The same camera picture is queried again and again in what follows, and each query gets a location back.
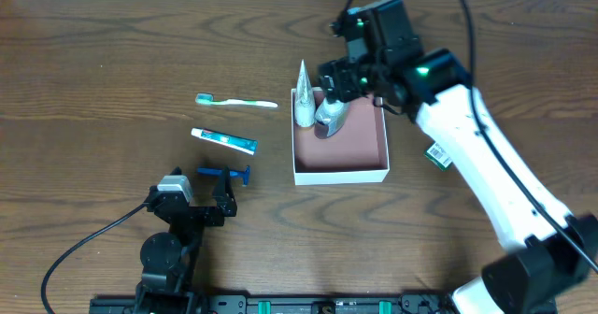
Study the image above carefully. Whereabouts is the clear pump soap bottle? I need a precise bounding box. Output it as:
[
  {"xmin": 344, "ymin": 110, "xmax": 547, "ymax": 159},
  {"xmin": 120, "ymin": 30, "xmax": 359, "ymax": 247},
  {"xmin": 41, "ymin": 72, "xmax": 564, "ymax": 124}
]
[{"xmin": 315, "ymin": 99, "xmax": 350, "ymax": 139}]

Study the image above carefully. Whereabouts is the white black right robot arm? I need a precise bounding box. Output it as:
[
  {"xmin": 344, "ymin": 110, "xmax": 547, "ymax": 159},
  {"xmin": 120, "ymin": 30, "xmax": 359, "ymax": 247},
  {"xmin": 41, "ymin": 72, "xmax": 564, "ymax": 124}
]
[{"xmin": 292, "ymin": 0, "xmax": 597, "ymax": 313}]

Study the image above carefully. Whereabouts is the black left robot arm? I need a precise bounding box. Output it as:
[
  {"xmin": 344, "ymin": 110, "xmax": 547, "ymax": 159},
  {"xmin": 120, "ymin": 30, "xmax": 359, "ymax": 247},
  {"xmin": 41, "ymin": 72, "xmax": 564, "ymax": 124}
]
[{"xmin": 133, "ymin": 167, "xmax": 237, "ymax": 314}]

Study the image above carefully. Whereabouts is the blue disposable razor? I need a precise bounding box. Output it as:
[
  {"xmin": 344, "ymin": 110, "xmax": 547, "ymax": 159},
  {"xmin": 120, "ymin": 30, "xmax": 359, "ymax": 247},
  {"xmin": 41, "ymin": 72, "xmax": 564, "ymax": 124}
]
[{"xmin": 196, "ymin": 165, "xmax": 250, "ymax": 186}]

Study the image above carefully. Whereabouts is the white cone tube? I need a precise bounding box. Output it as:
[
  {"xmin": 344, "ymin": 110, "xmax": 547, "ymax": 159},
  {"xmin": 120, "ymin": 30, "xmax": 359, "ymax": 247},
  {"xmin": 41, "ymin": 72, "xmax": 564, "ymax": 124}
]
[{"xmin": 293, "ymin": 61, "xmax": 316, "ymax": 128}]

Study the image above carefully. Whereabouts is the green white toothpaste tube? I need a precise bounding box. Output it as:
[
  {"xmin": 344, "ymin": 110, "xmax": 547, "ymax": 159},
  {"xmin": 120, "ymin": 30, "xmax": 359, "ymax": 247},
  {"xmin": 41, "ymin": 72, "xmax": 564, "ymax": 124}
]
[{"xmin": 191, "ymin": 128, "xmax": 258, "ymax": 155}]

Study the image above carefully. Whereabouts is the white box pink interior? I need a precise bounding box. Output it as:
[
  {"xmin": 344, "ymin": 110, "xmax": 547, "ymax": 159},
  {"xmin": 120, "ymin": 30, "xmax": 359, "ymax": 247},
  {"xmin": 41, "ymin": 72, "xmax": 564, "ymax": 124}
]
[{"xmin": 291, "ymin": 97, "xmax": 390, "ymax": 186}]

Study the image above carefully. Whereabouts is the green white toothbrush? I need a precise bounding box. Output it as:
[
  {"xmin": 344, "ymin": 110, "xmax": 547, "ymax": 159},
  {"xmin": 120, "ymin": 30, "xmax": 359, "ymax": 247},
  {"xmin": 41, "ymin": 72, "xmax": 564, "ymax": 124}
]
[{"xmin": 195, "ymin": 93, "xmax": 278, "ymax": 108}]

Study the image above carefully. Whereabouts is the green white small packet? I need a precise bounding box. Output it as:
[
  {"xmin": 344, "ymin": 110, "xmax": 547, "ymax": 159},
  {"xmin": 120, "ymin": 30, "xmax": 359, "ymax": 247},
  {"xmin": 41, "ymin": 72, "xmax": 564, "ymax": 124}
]
[{"xmin": 424, "ymin": 142, "xmax": 452, "ymax": 171}]

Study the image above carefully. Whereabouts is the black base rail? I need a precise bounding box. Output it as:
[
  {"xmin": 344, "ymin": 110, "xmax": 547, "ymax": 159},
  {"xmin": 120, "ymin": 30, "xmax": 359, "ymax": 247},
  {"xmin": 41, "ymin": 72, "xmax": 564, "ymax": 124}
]
[{"xmin": 89, "ymin": 293, "xmax": 457, "ymax": 314}]

